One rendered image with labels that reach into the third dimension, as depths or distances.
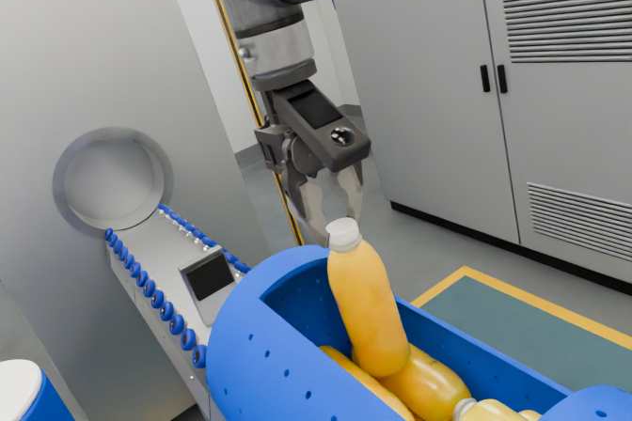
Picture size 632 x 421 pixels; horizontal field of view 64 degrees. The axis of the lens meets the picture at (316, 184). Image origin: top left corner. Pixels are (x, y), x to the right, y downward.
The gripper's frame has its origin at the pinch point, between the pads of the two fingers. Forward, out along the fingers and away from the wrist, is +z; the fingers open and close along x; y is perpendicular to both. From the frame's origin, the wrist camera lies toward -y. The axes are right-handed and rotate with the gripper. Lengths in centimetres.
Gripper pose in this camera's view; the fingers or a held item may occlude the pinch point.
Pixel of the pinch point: (340, 230)
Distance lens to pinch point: 60.6
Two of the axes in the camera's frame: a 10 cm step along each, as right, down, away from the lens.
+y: -5.4, -1.8, 8.2
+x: -8.0, 4.3, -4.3
